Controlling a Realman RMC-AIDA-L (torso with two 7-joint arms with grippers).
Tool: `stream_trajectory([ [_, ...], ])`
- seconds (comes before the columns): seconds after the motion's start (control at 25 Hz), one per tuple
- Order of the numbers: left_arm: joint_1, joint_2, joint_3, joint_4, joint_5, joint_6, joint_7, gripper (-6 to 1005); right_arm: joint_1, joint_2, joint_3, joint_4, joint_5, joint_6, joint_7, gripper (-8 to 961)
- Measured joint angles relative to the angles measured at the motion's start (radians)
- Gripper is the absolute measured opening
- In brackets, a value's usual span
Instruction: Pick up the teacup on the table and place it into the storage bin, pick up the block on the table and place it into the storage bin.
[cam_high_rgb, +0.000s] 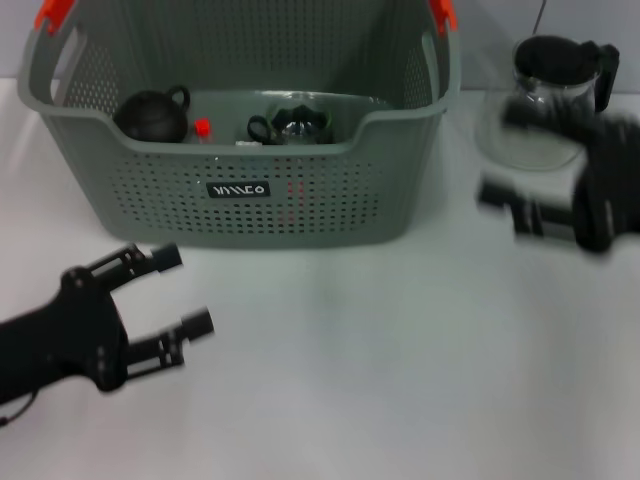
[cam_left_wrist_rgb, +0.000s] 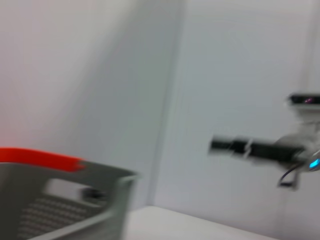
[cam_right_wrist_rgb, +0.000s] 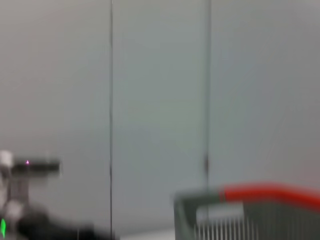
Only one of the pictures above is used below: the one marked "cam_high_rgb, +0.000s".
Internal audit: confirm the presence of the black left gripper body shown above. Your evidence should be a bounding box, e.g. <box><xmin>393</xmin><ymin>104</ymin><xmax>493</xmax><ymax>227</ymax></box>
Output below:
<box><xmin>0</xmin><ymin>264</ymin><xmax>132</xmax><ymax>406</ymax></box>

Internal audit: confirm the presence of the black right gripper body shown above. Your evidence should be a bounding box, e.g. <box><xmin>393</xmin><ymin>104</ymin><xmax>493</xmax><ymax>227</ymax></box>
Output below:
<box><xmin>572</xmin><ymin>112</ymin><xmax>640</xmax><ymax>255</ymax></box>

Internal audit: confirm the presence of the grey perforated storage basket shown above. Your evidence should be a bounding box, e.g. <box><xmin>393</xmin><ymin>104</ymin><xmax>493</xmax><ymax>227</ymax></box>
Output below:
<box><xmin>18</xmin><ymin>0</ymin><xmax>464</xmax><ymax>251</ymax></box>

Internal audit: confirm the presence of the black pitcher lid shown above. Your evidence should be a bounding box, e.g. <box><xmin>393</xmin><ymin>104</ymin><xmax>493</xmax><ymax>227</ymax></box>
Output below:
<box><xmin>514</xmin><ymin>35</ymin><xmax>601</xmax><ymax>90</ymax></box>

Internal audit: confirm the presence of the black round teapot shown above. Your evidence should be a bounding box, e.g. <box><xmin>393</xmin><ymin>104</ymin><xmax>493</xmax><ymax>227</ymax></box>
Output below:
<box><xmin>114</xmin><ymin>85</ymin><xmax>193</xmax><ymax>146</ymax></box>

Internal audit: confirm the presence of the glass pitcher with black handle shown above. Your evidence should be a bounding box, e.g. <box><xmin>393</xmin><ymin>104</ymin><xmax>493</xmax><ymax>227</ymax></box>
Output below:
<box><xmin>474</xmin><ymin>34</ymin><xmax>623</xmax><ymax>174</ymax></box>

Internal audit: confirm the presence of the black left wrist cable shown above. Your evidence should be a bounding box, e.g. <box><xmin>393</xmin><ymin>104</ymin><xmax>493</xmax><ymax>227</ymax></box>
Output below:
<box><xmin>0</xmin><ymin>389</ymin><xmax>39</xmax><ymax>426</ymax></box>

